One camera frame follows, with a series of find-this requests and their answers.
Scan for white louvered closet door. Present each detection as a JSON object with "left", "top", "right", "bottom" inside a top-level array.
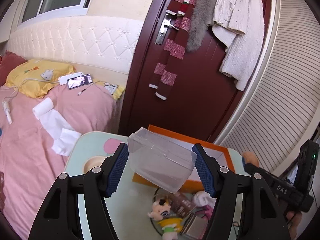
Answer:
[{"left": 216, "top": 0, "right": 319, "bottom": 176}]

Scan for brown drink carton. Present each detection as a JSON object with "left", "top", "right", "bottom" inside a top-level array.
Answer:
[{"left": 168, "top": 192, "right": 196, "bottom": 218}]

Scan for white knitted sweater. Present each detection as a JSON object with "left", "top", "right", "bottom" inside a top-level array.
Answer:
[{"left": 212, "top": 0, "right": 265, "bottom": 91}]

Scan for white power strip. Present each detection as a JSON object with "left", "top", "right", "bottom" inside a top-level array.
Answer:
[{"left": 58, "top": 72, "right": 84, "bottom": 85}]

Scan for person's right hand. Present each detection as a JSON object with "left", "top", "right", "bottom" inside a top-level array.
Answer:
[{"left": 286, "top": 211, "right": 302, "bottom": 239}]

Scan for clear plastic container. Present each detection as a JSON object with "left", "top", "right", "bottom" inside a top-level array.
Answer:
[{"left": 127, "top": 128, "right": 197, "bottom": 193}]

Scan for pink bed quilt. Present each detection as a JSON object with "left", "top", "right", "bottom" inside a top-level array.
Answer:
[{"left": 1, "top": 85, "right": 116, "bottom": 239}]

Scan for big-eyed boy figurine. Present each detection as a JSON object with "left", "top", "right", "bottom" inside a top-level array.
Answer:
[{"left": 148, "top": 197, "right": 171, "bottom": 222}]

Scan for dark red wooden door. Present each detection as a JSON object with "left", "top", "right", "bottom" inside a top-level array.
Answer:
[{"left": 118, "top": 0, "right": 273, "bottom": 143}]

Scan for orange cardboard box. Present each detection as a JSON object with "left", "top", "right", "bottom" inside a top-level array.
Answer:
[{"left": 148, "top": 125, "right": 236, "bottom": 193}]

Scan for grey fur scarf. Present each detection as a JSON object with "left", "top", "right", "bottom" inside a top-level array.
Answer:
[{"left": 186, "top": 0, "right": 217, "bottom": 52}]

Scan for brown plush toy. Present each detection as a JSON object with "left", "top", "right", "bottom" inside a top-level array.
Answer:
[{"left": 242, "top": 151, "right": 259, "bottom": 167}]

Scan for cream tufted headboard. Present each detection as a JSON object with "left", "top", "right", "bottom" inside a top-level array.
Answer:
[{"left": 7, "top": 16, "right": 143, "bottom": 79}]

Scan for white charging cable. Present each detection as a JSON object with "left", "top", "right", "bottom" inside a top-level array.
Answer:
[{"left": 2, "top": 77, "right": 60, "bottom": 126}]

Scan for dark red pillow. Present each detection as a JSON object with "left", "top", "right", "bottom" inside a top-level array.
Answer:
[{"left": 0, "top": 50, "right": 27, "bottom": 86}]

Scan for white paper ball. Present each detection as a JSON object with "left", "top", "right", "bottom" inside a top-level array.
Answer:
[{"left": 192, "top": 191, "right": 216, "bottom": 207}]

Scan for silver metal tin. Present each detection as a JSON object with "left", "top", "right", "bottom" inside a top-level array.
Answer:
[{"left": 180, "top": 215, "right": 208, "bottom": 239}]

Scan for yellow hat dog figurine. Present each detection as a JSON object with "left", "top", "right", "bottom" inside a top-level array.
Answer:
[{"left": 158, "top": 218, "right": 183, "bottom": 240}]

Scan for yellow cartoon pillow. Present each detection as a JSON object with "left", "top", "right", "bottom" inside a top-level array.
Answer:
[
  {"left": 5, "top": 59, "right": 76, "bottom": 99},
  {"left": 96, "top": 81, "right": 125, "bottom": 100}
]

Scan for white toilet paper roll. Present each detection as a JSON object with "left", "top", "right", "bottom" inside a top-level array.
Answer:
[{"left": 33, "top": 98, "right": 81, "bottom": 157}]

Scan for smartphone with lit screen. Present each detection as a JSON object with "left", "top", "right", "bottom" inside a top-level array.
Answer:
[{"left": 67, "top": 74, "right": 93, "bottom": 89}]

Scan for red striped scarf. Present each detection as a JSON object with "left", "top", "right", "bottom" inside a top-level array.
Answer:
[{"left": 149, "top": 0, "right": 196, "bottom": 100}]

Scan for silver door handle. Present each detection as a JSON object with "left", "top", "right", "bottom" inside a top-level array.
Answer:
[{"left": 155, "top": 13, "right": 179, "bottom": 45}]

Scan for pink scissors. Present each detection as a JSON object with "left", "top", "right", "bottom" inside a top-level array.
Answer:
[{"left": 199, "top": 205, "right": 213, "bottom": 220}]

